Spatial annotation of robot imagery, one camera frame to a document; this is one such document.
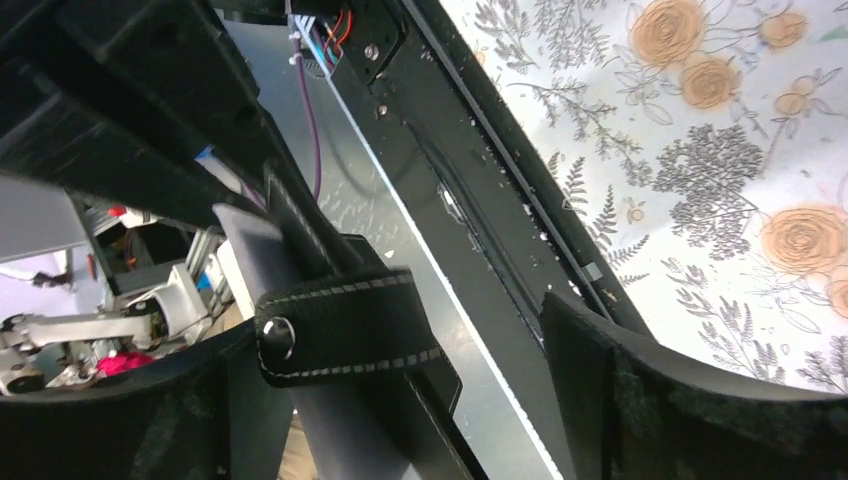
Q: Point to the black leather card holder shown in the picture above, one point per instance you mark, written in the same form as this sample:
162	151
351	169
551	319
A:
349	339

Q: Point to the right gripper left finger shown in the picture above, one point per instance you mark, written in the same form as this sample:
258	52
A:
202	413

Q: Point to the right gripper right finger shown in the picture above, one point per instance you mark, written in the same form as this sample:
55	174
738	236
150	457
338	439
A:
634	409

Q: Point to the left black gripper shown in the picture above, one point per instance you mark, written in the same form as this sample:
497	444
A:
114	100

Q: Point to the floral table mat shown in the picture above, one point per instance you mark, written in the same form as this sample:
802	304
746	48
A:
703	145

